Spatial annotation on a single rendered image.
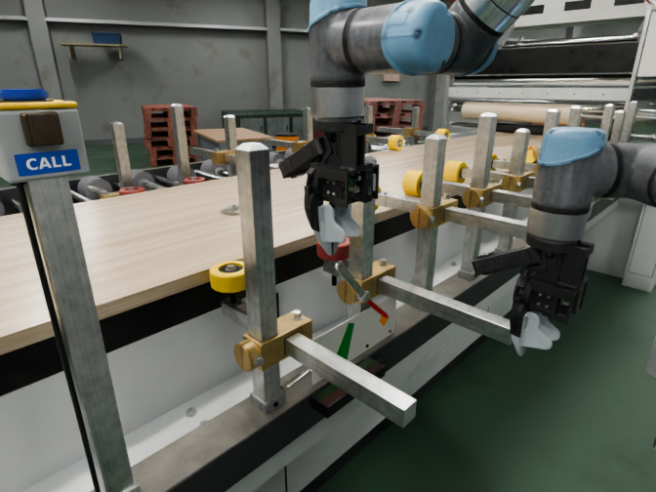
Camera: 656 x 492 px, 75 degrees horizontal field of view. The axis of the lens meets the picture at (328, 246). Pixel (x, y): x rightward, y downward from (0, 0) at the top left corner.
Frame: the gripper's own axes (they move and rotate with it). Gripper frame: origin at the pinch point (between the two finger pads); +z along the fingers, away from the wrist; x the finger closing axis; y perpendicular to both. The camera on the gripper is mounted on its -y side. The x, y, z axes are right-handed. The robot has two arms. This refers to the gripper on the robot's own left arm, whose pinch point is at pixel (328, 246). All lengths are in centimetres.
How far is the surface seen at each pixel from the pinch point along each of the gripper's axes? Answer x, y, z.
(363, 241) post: 13.6, -3.8, 4.2
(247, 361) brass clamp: -14.8, -3.7, 16.8
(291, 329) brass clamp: -6.0, -3.0, 14.5
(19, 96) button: -36.1, -3.8, -24.4
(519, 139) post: 89, -6, -7
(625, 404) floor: 138, 35, 102
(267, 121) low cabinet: 498, -661, 67
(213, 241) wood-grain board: 0.1, -36.9, 9.5
